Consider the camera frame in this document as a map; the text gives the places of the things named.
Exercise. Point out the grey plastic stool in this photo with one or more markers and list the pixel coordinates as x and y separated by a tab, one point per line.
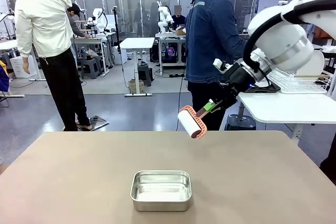
90	68

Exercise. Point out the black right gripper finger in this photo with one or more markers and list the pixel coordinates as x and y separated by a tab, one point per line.
218	102
225	106

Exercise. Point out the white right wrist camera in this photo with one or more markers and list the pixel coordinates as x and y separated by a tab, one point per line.
219	64

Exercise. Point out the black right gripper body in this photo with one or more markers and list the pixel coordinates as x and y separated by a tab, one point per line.
239	78

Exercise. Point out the cardboard box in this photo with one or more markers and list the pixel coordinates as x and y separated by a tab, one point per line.
136	87

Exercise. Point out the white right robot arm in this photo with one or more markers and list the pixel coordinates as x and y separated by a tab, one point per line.
283	40

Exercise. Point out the coral lint roller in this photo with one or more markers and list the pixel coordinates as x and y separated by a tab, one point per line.
189	124

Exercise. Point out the metal floor plate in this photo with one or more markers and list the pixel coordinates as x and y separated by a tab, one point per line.
98	123

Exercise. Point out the white workbench with computer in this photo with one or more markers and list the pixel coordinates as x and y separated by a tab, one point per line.
170	36

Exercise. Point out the person in black cap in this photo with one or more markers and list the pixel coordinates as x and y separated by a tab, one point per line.
76	22

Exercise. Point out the white side table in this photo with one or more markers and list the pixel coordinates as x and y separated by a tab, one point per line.
288	108

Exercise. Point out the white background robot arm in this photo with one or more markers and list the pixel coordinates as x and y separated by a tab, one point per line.
98	18
164	16

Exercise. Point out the black low shelf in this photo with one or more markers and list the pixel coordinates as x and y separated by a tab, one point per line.
329	52

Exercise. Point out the black rounded object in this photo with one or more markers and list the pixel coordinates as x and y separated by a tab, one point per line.
329	165

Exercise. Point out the rectangular metal tray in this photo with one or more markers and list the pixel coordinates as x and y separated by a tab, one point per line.
160	195

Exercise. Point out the figure in white jacket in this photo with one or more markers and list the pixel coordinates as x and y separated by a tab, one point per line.
44	24

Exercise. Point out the black serving tray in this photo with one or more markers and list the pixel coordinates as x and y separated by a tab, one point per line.
273	89

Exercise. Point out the dark plastic stool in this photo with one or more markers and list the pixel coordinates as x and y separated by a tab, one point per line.
145	74

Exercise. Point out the white power outlet box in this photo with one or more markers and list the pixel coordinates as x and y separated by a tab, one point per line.
298	134

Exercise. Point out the orange jacket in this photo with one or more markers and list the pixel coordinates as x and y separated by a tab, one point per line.
325	32

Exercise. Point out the white jacket figure's hand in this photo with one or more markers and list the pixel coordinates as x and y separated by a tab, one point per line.
26	67

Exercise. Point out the person in denim jacket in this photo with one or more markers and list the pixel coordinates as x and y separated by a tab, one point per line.
210	37

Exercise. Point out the person in navy top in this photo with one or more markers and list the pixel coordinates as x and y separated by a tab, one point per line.
178	19

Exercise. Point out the white standing desk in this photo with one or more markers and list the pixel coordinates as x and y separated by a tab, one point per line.
137	43

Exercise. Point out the white lab workbench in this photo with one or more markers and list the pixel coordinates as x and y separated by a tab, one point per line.
89	40

